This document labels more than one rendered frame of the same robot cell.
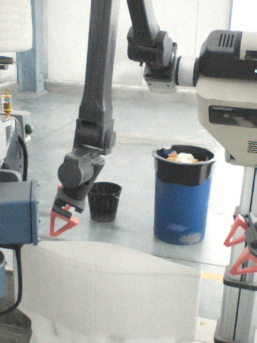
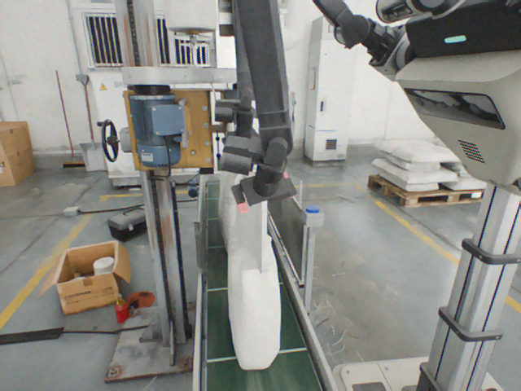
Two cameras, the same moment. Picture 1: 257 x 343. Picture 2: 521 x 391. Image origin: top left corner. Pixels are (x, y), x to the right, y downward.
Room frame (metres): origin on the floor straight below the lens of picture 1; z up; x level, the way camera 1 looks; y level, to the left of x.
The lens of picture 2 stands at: (0.63, -0.89, 1.39)
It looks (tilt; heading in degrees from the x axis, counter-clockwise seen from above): 21 degrees down; 67
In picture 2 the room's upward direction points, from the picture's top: straight up
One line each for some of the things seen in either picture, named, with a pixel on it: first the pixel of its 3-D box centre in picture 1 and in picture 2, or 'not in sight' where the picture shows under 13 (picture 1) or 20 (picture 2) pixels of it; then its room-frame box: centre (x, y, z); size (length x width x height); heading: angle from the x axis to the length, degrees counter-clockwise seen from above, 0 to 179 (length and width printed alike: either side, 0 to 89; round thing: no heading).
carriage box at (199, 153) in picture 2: not in sight; (172, 127); (0.83, 0.52, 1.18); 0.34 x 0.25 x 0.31; 165
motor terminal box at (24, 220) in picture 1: (18, 218); (165, 122); (0.76, 0.19, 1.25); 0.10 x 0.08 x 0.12; 10
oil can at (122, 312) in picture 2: not in sight; (120, 305); (0.47, 0.82, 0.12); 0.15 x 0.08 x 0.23; 75
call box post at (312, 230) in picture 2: not in sight; (307, 294); (1.34, 0.17, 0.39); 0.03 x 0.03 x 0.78; 75
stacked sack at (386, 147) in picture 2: not in sight; (404, 146); (3.83, 1.96, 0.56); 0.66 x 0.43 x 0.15; 163
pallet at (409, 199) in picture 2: not in sight; (428, 186); (4.07, 1.70, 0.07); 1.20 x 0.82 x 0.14; 167
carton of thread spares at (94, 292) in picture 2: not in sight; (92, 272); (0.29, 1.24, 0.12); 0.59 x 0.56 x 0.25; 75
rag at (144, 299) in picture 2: not in sight; (139, 299); (0.57, 0.95, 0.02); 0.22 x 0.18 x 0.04; 75
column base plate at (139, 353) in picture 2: not in sight; (155, 323); (0.64, 0.60, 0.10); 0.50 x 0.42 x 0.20; 75
